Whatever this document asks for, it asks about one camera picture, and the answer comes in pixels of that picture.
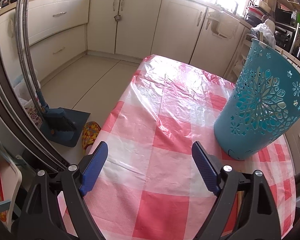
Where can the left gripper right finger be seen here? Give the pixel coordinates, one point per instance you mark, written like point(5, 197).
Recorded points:
point(257, 218)

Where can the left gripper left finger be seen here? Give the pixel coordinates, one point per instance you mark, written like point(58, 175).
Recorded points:
point(41, 216)

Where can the cream kitchen cabinets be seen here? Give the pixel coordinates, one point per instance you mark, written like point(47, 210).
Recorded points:
point(60, 32)

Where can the blue dustpan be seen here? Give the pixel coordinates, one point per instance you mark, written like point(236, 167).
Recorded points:
point(64, 126)

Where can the yellow floral slipper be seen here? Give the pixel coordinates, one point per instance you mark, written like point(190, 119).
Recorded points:
point(89, 134)

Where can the pink checkered plastic tablecloth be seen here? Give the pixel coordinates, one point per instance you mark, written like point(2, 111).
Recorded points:
point(150, 115)

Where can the teal perforated plastic basket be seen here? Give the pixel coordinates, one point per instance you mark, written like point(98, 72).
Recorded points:
point(264, 104)

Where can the white plastic bag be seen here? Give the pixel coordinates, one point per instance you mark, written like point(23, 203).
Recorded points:
point(259, 27)

